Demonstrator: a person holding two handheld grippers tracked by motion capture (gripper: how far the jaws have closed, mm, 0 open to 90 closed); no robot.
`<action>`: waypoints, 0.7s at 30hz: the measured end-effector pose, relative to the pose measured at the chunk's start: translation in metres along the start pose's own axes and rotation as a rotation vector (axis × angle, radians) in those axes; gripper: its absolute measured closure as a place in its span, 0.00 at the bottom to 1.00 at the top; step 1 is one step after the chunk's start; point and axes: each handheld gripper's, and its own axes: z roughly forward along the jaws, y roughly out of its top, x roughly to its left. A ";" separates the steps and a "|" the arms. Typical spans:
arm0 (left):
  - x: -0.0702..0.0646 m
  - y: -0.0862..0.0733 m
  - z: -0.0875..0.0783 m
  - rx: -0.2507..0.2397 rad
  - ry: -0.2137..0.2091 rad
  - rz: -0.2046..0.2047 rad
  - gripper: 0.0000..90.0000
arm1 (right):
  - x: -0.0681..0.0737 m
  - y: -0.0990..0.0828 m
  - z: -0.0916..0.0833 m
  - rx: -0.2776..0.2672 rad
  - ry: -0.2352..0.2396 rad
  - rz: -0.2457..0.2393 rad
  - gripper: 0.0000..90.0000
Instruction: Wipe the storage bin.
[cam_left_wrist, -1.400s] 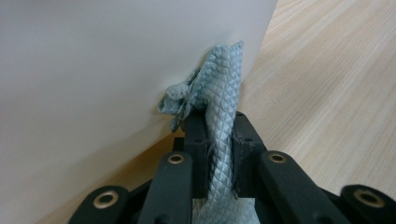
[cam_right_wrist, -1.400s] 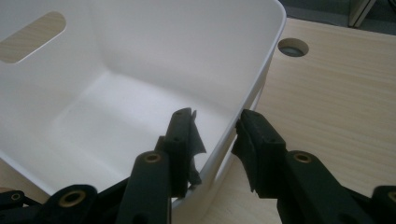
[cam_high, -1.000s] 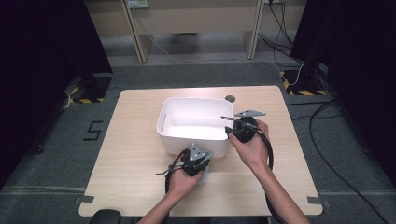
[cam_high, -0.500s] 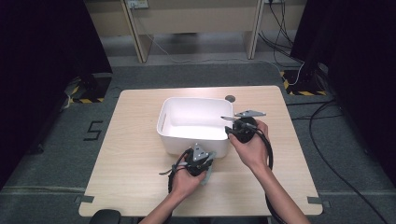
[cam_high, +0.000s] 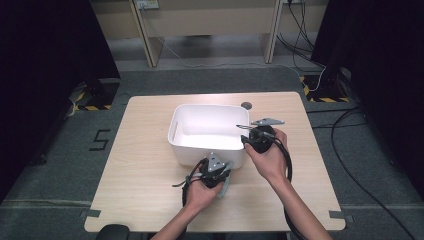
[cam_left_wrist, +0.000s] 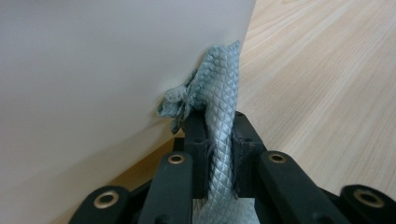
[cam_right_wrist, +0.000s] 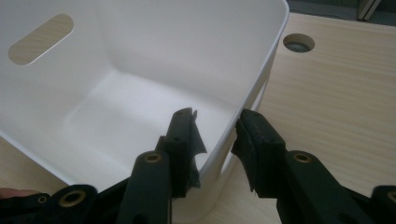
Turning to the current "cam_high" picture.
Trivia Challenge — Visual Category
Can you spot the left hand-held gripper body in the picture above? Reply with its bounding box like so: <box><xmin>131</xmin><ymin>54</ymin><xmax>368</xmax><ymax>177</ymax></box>
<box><xmin>200</xmin><ymin>152</ymin><xmax>231</xmax><ymax>188</ymax></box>

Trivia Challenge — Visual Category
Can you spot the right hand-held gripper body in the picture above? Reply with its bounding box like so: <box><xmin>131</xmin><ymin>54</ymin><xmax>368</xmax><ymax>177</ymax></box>
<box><xmin>250</xmin><ymin>117</ymin><xmax>286</xmax><ymax>154</ymax></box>

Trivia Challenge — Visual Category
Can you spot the light blue cleaning cloth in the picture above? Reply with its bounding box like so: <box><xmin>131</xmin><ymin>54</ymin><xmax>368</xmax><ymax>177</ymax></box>
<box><xmin>218</xmin><ymin>160</ymin><xmax>234</xmax><ymax>199</ymax></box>

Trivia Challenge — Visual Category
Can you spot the white plastic storage box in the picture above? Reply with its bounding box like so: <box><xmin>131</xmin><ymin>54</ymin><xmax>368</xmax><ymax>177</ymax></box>
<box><xmin>167</xmin><ymin>103</ymin><xmax>251</xmax><ymax>170</ymax></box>

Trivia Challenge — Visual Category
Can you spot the person's right hand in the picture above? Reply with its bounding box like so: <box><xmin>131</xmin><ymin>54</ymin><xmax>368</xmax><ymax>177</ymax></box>
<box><xmin>244</xmin><ymin>129</ymin><xmax>290</xmax><ymax>188</ymax></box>

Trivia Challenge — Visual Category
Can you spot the person's left hand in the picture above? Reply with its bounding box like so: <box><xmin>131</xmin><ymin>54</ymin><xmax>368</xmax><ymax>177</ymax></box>
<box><xmin>184</xmin><ymin>168</ymin><xmax>225</xmax><ymax>214</ymax></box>

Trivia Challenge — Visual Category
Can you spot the black striped-tape stand base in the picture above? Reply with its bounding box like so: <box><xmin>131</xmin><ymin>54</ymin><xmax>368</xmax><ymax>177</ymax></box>
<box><xmin>299</xmin><ymin>73</ymin><xmax>351</xmax><ymax>104</ymax></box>
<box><xmin>74</xmin><ymin>78</ymin><xmax>120</xmax><ymax>112</ymax></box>

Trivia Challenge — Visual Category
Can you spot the grey floor tape piece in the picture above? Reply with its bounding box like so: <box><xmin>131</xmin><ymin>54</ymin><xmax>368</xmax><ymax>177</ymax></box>
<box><xmin>328</xmin><ymin>210</ymin><xmax>354</xmax><ymax>224</ymax></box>
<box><xmin>79</xmin><ymin>208</ymin><xmax>102</xmax><ymax>219</ymax></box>

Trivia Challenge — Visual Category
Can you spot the black floor tape mark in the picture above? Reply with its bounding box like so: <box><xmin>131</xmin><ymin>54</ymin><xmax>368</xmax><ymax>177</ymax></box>
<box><xmin>89</xmin><ymin>129</ymin><xmax>111</xmax><ymax>152</ymax></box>

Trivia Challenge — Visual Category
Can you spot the black chair back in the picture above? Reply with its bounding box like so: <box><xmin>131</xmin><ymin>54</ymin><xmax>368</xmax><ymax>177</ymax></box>
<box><xmin>94</xmin><ymin>224</ymin><xmax>129</xmax><ymax>240</ymax></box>

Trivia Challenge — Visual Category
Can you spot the black curtain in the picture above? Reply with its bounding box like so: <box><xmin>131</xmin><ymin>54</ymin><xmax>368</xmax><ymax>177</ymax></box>
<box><xmin>311</xmin><ymin>0</ymin><xmax>424</xmax><ymax>198</ymax></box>
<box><xmin>0</xmin><ymin>0</ymin><xmax>121</xmax><ymax>201</ymax></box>

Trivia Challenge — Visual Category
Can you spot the white power socket strip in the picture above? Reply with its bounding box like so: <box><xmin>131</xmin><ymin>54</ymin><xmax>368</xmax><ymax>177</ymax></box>
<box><xmin>136</xmin><ymin>0</ymin><xmax>160</xmax><ymax>10</ymax></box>

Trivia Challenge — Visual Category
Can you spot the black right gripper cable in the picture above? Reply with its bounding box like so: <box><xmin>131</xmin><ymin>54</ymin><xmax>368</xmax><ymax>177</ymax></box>
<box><xmin>263</xmin><ymin>130</ymin><xmax>308</xmax><ymax>240</ymax></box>

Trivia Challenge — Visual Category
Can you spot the grey gripper wrist strap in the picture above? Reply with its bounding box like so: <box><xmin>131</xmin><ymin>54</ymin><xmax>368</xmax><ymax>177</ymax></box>
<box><xmin>172</xmin><ymin>175</ymin><xmax>202</xmax><ymax>188</ymax></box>

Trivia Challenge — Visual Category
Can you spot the long black floor cable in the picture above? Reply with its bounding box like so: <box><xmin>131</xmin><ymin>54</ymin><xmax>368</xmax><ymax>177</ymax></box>
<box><xmin>306</xmin><ymin>105</ymin><xmax>416</xmax><ymax>240</ymax></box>

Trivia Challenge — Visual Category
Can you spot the thin white floor cable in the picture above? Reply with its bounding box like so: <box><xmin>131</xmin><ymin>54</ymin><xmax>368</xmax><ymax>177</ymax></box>
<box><xmin>143</xmin><ymin>9</ymin><xmax>326</xmax><ymax>92</ymax></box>

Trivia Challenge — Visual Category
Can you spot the black hanging cable bundle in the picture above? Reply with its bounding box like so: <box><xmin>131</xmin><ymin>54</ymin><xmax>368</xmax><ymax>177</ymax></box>
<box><xmin>276</xmin><ymin>0</ymin><xmax>326</xmax><ymax>68</ymax></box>

